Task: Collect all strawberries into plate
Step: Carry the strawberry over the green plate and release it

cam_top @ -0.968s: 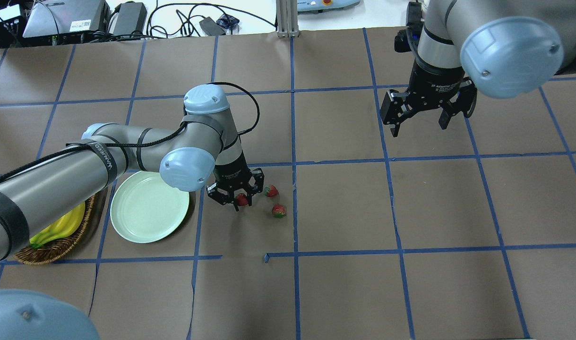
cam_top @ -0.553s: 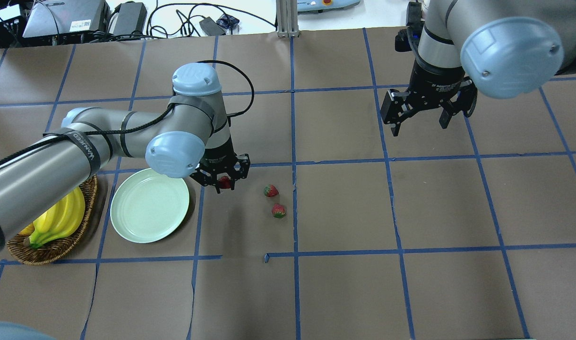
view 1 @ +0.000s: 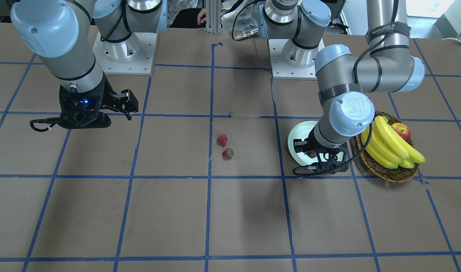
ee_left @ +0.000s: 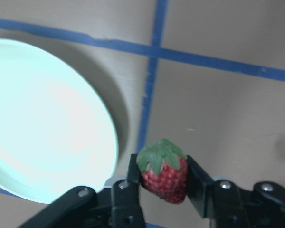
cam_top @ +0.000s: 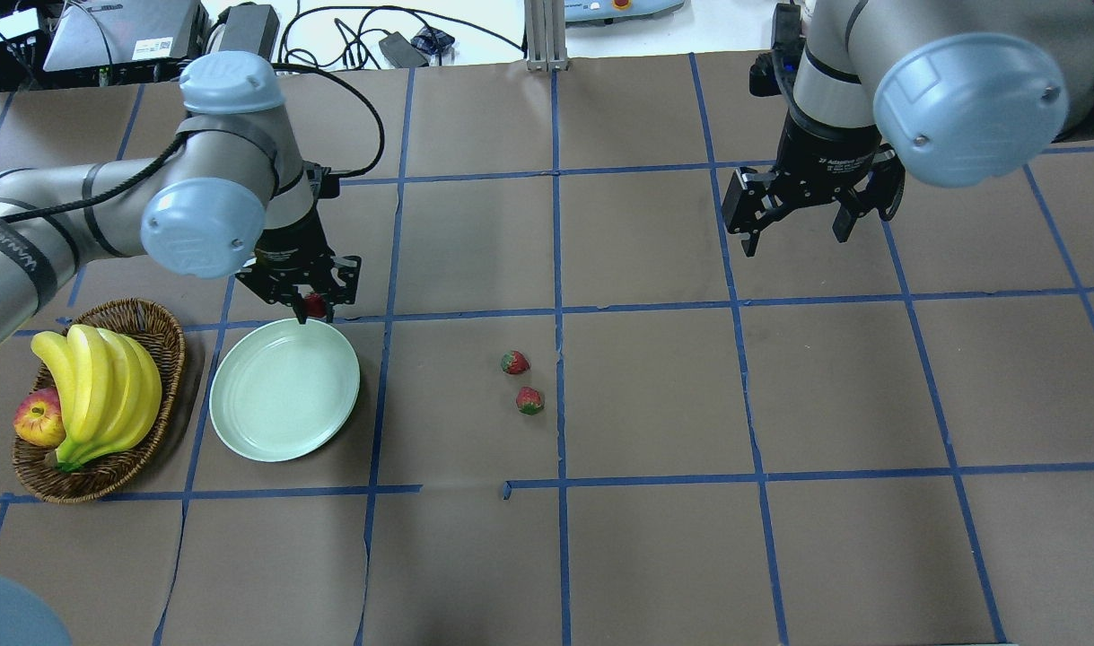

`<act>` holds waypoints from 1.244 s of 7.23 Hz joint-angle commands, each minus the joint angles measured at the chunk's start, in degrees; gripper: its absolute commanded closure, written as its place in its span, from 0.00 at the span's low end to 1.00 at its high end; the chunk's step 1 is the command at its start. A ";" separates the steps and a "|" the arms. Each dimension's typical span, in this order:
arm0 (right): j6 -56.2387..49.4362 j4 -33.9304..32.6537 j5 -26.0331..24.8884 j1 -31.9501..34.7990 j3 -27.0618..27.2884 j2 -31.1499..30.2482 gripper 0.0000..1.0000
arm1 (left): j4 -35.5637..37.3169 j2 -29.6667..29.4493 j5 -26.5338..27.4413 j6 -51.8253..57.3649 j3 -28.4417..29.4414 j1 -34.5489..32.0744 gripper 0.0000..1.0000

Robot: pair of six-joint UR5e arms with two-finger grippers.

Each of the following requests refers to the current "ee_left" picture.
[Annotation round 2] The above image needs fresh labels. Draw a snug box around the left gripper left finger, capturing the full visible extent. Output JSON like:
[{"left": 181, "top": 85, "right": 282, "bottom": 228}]
[{"left": 127, "top": 153, "right": 141, "bottom": 187}]

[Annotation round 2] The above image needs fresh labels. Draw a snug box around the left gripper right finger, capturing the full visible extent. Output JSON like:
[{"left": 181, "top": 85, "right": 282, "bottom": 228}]
[{"left": 187, "top": 155, "right": 214, "bottom": 218}]

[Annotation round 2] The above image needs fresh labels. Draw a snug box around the light green plate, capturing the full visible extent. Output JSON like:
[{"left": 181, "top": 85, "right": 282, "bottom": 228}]
[{"left": 0, "top": 38, "right": 118, "bottom": 204}]

